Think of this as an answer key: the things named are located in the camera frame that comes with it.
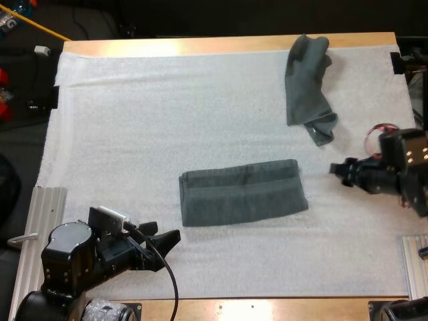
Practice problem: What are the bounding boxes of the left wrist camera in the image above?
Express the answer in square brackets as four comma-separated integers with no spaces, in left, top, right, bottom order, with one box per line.
[88,206,130,235]

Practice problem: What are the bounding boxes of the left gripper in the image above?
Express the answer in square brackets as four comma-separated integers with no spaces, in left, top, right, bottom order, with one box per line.
[97,221,182,272]

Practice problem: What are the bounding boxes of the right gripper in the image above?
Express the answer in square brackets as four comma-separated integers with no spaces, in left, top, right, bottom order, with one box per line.
[328,156,403,195]

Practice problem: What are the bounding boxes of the grey-green towel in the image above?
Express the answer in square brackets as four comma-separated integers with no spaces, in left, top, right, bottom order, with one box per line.
[178,158,310,227]
[284,33,338,147]

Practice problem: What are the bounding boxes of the ribbed aluminium rail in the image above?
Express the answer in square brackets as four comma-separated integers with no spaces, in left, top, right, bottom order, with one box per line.
[7,186,68,320]
[397,233,428,301]

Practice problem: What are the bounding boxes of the black cable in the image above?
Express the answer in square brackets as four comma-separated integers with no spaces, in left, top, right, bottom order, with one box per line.
[124,222,179,321]

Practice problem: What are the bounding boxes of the dark table clamp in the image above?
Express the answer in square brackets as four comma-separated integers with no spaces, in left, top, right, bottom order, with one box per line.
[390,51,405,76]
[49,85,60,110]

